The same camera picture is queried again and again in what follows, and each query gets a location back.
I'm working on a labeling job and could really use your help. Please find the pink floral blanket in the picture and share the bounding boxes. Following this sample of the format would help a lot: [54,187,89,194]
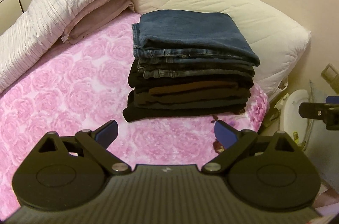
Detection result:
[0,11,271,214]

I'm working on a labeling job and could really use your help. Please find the blue denim jeans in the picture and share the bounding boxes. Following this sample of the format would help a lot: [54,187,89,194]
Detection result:
[132,9,260,67]

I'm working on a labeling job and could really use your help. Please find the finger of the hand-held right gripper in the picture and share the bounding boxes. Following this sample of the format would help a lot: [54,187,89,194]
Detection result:
[298,95,339,131]

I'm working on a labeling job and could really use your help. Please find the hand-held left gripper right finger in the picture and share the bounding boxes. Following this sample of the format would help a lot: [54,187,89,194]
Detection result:
[201,120,296,175]

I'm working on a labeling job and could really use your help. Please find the white striped quilt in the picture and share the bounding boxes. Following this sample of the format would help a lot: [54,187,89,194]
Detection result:
[0,0,137,93]

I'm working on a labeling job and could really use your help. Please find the white plastic appliance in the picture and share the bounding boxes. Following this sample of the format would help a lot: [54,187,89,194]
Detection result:
[281,89,315,140]

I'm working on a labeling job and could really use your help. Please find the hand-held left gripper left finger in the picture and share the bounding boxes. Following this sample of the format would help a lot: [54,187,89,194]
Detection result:
[38,119,131,175]

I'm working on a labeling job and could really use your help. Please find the stack of folded dark clothes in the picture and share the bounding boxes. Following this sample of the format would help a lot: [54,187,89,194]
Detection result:
[122,57,256,123]

